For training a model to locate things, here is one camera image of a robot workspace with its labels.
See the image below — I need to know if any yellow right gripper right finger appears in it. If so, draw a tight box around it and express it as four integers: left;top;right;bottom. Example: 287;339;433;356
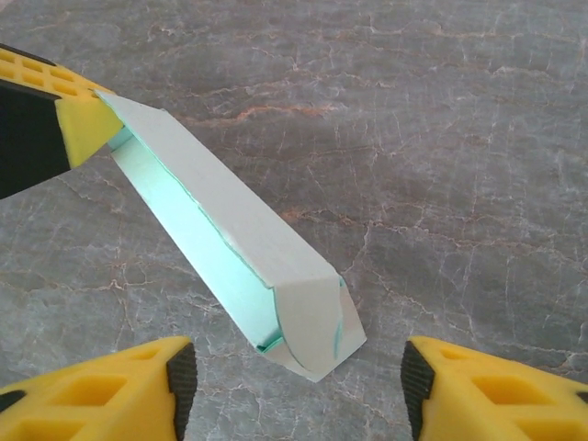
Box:
399;334;588;441

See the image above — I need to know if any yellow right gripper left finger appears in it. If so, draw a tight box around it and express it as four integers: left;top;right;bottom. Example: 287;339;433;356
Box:
0;335;199;441

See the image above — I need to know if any pale teal paper box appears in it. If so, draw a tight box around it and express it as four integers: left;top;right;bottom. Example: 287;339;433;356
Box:
94;89;369;384

